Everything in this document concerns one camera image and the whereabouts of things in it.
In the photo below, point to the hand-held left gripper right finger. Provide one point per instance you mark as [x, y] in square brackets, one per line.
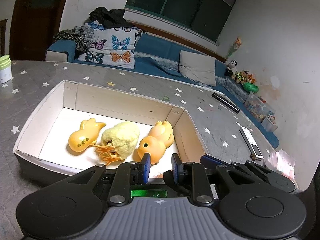
[176, 168]

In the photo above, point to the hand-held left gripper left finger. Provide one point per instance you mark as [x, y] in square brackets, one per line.
[145, 167]

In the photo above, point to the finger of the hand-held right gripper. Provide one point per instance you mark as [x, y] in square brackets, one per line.
[208, 159]

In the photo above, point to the orange sponge block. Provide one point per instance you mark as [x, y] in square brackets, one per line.
[157, 175]

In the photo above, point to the orange rubber duck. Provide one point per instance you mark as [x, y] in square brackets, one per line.
[152, 145]

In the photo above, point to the green packet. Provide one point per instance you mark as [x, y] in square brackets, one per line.
[147, 193]

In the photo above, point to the yellow plush chick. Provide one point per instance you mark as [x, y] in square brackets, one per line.
[122, 137]

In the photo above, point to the yellow rubber animal toy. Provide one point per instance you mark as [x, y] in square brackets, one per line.
[82, 137]

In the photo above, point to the white cardboard box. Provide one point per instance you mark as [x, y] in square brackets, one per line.
[120, 100]

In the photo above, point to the grey star tablecloth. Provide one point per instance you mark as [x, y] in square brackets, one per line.
[220, 125]

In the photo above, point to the white remote control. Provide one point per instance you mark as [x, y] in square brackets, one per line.
[250, 141]

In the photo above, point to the black remote control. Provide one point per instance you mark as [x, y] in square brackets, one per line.
[225, 102]

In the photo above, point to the small white storage box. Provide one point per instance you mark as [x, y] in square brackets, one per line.
[269, 123]

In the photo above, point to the clear storage box with toys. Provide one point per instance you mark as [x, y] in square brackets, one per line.
[258, 107]

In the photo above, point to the green bowl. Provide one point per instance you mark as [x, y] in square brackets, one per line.
[250, 87]

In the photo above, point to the plush toy with yellow vest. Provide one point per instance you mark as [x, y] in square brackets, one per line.
[240, 77]

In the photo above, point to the orange fox plush toy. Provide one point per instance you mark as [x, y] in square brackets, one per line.
[250, 78]

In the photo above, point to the grey pillow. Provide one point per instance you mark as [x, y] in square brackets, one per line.
[197, 67]

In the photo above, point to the panda plush toy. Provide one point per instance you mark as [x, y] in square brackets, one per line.
[231, 68]

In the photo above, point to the blue sofa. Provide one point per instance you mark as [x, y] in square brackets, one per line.
[160, 48]

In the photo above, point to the butterfly print pillow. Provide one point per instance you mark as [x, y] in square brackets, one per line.
[110, 47]

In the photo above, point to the plaid cloth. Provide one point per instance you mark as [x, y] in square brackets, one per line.
[75, 38]

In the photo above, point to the black clothes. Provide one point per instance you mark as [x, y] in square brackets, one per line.
[111, 17]

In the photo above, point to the dark window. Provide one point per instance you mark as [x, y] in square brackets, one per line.
[180, 2]

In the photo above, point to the white jar with green lid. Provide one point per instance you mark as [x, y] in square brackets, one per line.
[4, 70]

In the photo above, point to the brown wooden door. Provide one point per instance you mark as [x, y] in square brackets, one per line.
[32, 20]

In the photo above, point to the wall flower ornament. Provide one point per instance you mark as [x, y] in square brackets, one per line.
[235, 45]

